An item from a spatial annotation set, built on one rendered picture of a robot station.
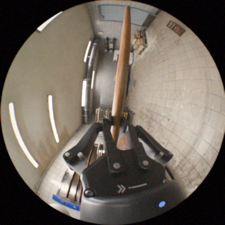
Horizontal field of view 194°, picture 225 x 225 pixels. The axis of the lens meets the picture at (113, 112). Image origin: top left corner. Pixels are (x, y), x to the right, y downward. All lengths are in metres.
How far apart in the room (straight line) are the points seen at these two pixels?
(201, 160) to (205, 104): 0.76
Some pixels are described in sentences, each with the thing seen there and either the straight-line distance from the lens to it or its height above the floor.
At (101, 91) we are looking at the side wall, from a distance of 5.22.
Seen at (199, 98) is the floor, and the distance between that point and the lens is 1.29.
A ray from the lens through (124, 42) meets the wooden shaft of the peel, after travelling 0.22.
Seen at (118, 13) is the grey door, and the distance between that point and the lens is 3.82.
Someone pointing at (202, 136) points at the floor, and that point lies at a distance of 1.24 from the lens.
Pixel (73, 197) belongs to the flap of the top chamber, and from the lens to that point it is 1.69.
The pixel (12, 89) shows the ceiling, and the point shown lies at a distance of 1.40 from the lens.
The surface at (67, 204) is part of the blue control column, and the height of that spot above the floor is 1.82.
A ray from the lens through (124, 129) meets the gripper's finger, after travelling 0.16.
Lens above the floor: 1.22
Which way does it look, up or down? 4 degrees down
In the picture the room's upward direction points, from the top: 84 degrees counter-clockwise
